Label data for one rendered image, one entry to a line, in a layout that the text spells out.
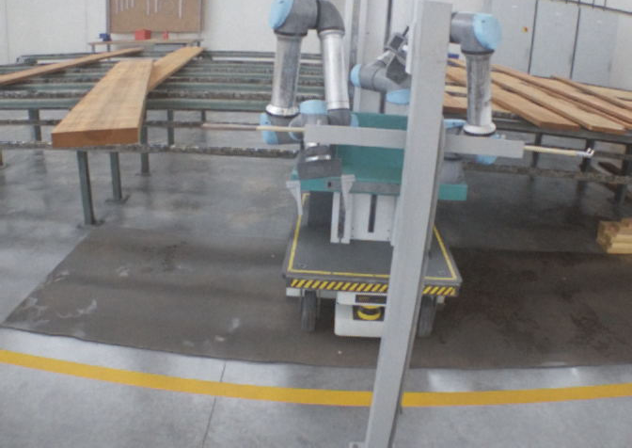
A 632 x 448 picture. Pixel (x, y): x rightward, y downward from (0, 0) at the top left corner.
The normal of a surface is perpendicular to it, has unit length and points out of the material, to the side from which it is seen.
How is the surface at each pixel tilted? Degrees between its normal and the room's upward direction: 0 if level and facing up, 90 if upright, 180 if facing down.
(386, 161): 90
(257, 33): 89
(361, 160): 90
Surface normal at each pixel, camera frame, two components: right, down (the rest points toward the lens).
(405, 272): 0.00, 0.37
